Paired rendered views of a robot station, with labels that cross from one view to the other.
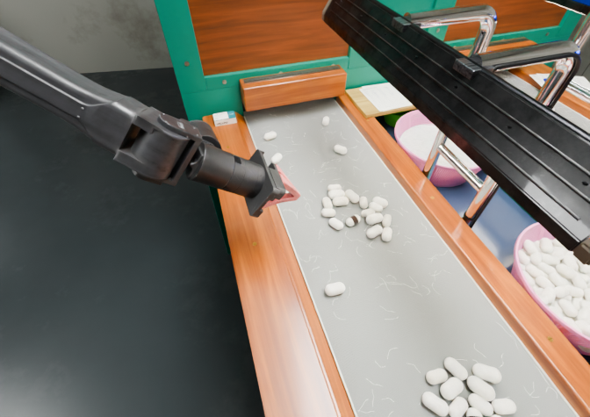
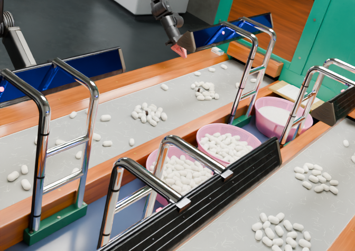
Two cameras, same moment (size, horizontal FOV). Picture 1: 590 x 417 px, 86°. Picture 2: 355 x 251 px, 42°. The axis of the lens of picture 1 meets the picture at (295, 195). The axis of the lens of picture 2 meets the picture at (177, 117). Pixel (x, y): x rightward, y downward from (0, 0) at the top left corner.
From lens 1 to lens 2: 180 cm
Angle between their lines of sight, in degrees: 42
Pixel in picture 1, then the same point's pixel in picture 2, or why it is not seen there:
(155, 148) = (158, 5)
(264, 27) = not seen: hidden behind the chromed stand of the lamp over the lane
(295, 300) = (151, 76)
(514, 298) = (198, 121)
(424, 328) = (168, 107)
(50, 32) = not seen: hidden behind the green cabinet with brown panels
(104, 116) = not seen: outside the picture
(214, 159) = (168, 19)
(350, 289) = (168, 92)
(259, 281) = (151, 70)
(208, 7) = (239, 4)
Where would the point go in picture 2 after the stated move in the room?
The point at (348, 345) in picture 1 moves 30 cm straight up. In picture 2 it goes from (147, 92) to (161, 27)
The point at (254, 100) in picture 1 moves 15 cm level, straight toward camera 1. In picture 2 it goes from (231, 49) to (212, 53)
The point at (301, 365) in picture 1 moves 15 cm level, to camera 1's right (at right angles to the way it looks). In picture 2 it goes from (133, 79) to (150, 96)
